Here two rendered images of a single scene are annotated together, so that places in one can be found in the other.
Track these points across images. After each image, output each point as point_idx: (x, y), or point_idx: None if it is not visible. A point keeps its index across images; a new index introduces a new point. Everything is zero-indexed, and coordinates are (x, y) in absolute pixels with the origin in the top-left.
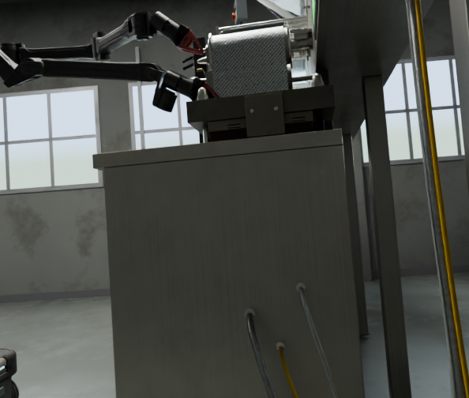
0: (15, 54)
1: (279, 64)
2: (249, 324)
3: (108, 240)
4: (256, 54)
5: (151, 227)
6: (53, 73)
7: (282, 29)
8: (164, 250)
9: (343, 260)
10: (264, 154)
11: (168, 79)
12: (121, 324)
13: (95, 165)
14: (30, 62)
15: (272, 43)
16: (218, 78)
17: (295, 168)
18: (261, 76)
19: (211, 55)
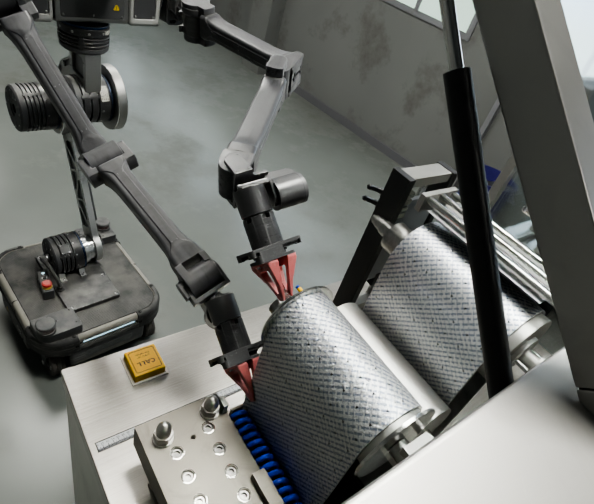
0: (196, 24)
1: (331, 468)
2: None
3: (69, 438)
4: (312, 414)
5: (84, 478)
6: (111, 188)
7: (370, 436)
8: (89, 503)
9: None
10: None
11: (208, 311)
12: (75, 486)
13: (62, 382)
14: (82, 169)
15: (339, 435)
16: (260, 373)
17: None
18: (303, 444)
19: (262, 340)
